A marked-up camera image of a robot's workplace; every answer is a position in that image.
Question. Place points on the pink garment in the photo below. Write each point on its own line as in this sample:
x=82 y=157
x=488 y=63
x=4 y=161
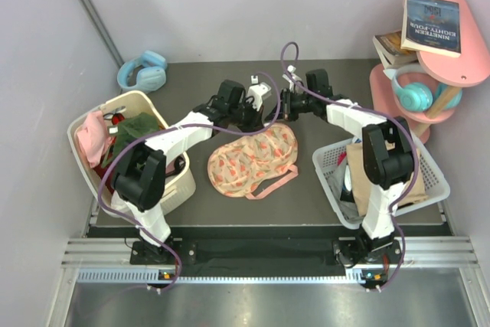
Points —
x=94 y=138

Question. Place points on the white perforated plastic basket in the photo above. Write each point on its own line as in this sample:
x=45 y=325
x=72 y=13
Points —
x=328 y=158

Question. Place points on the white garment in basket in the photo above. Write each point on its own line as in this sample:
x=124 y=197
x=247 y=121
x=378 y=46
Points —
x=118 y=204

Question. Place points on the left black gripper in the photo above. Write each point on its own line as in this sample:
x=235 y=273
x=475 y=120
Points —
x=254 y=114

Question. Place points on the dark green garment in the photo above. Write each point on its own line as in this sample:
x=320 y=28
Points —
x=128 y=130

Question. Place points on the cream laundry basket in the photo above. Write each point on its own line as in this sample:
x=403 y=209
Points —
x=180 y=184

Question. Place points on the Nineteen Eighty-Four book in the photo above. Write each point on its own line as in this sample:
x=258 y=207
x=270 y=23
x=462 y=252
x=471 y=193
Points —
x=431 y=26

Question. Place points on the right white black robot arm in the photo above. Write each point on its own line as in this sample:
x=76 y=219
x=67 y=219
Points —
x=389 y=155

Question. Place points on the aluminium rail frame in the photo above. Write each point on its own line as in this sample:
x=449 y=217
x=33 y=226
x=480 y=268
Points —
x=242 y=268

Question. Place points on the red garment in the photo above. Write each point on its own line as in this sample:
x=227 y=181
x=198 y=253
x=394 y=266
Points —
x=100 y=171

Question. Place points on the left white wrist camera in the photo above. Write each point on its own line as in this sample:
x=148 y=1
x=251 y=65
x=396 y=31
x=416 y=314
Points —
x=257 y=93

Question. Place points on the grey garment in basket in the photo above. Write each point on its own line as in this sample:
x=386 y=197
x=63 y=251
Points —
x=343 y=196

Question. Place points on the pink tiered shelf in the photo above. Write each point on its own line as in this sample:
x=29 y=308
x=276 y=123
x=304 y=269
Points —
x=468 y=70

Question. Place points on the blue headphones on table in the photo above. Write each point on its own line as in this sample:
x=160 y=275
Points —
x=146 y=73

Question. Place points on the beige folded garment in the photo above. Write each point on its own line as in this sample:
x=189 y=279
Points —
x=361 y=186

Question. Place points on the floral mesh laundry bag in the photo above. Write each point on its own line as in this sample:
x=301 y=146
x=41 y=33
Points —
x=253 y=167

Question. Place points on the stacked paperback books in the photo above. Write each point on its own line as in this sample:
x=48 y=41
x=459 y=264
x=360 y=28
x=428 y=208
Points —
x=390 y=52

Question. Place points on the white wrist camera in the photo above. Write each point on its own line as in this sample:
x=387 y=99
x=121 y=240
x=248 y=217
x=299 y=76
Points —
x=257 y=93
x=294 y=80

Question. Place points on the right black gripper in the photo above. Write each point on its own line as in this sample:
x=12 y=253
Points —
x=285 y=111

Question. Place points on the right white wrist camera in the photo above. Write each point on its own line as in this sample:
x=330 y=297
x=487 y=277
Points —
x=294 y=80

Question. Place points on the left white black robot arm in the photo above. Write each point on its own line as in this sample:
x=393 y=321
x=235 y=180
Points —
x=140 y=175

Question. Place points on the teal headphones on shelf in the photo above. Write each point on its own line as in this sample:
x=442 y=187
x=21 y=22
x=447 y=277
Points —
x=416 y=96

